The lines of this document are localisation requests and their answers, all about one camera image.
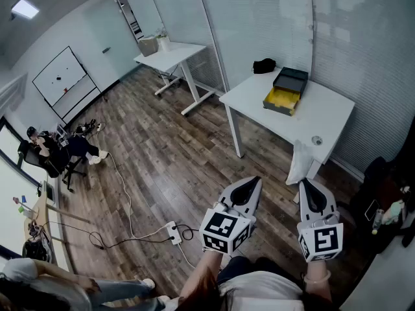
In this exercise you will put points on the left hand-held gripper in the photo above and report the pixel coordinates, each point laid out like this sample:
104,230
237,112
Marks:
223,230

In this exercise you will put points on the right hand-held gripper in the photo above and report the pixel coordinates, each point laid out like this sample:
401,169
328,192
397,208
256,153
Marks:
322,241

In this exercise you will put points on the white item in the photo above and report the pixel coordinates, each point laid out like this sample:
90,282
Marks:
300,164

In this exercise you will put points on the dark box with yellow inside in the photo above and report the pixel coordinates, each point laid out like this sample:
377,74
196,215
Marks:
285,92

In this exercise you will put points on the person's right forearm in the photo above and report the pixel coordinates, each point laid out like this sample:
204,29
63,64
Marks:
316,266

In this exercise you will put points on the person's left forearm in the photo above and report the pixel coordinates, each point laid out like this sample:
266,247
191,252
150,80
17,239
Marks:
199,280

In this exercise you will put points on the smartphone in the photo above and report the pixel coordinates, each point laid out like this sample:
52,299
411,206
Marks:
372,210

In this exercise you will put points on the clear drink bottle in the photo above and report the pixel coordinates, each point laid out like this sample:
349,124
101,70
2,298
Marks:
377,220

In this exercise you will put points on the black chair with clothes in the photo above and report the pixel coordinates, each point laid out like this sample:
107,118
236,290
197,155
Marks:
379,180

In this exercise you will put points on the person's dark trousers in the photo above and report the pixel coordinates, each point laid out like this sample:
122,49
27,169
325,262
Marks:
240,266

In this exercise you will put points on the pale wrist bangle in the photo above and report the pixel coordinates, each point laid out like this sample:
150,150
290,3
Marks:
319,279

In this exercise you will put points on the pale green cloth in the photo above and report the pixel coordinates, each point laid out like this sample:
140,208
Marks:
394,212

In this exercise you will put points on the white power strip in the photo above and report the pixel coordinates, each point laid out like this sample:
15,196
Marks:
173,233

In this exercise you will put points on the white table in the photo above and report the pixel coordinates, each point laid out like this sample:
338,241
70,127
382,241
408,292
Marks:
324,115

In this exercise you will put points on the person's white shirt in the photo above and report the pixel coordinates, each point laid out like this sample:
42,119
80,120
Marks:
259,290

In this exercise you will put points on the white height-adjustable desk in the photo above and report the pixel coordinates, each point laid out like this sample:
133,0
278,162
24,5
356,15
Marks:
168,57

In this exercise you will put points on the potted plant in white pot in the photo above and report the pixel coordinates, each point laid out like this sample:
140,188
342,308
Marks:
164,42

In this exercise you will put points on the laptop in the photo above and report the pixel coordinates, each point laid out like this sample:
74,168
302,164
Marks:
49,191

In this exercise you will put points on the wooden desk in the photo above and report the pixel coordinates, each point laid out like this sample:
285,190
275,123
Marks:
39,215

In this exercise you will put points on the black office chair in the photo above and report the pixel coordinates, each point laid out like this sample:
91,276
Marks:
39,162

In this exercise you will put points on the whiteboard on wheeled stand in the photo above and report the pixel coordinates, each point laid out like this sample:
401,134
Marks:
60,76

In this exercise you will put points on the ceiling light panel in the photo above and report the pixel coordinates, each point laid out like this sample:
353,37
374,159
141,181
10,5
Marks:
25,8

